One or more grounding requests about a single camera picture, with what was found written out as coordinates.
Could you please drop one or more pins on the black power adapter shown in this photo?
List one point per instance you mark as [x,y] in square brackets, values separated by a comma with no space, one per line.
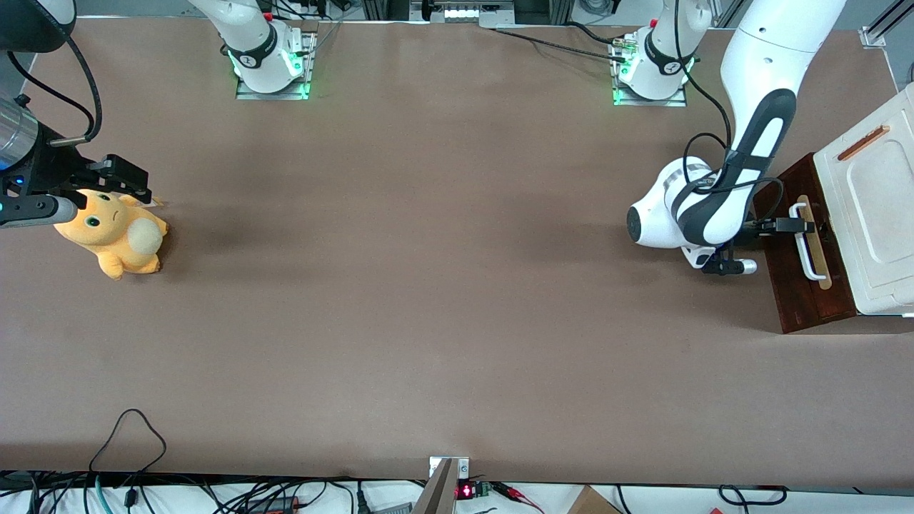
[275,505]

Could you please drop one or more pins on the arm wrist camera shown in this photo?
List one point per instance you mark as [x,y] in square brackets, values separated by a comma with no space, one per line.
[36,210]
[728,267]

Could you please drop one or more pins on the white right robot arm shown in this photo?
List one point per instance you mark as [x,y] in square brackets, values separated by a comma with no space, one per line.
[257,43]

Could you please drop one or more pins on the red LED display module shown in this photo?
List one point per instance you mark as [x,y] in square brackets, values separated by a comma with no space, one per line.
[468,490]

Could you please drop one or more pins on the red clip leads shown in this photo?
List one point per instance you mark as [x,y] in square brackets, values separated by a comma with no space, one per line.
[518,494]

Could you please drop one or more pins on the brown cardboard piece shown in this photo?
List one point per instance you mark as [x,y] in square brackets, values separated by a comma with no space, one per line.
[593,502]

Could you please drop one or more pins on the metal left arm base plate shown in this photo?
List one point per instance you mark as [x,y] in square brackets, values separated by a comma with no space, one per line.
[675,102]

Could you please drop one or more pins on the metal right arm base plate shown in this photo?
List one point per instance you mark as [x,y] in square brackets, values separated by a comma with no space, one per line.
[250,93]

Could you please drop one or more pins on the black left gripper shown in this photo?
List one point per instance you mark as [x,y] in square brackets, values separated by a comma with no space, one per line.
[765,226]

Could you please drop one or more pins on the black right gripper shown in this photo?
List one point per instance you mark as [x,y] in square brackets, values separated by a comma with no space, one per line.
[53,165]

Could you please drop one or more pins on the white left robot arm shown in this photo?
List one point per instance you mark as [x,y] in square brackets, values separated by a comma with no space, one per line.
[771,50]

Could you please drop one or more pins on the white power strip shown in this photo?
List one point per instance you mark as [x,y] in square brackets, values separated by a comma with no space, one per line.
[460,13]

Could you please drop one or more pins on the dark brown wooden drawer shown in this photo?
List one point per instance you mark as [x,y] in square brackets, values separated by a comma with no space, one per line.
[782,293]

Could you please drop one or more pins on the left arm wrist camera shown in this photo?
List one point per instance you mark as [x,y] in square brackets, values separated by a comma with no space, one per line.
[728,267]

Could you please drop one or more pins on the orange plush toy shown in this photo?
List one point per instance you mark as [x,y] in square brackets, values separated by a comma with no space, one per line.
[114,239]

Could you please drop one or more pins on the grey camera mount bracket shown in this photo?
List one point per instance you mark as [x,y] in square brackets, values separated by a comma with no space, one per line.
[439,489]

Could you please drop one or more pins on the orange strip on cabinet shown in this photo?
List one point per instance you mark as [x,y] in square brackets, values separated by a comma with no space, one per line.
[864,143]

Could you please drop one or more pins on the white and brown drawer cabinet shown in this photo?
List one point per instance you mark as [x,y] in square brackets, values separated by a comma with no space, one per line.
[878,228]

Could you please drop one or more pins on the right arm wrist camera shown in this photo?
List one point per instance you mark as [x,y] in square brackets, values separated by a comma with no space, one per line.
[36,210]

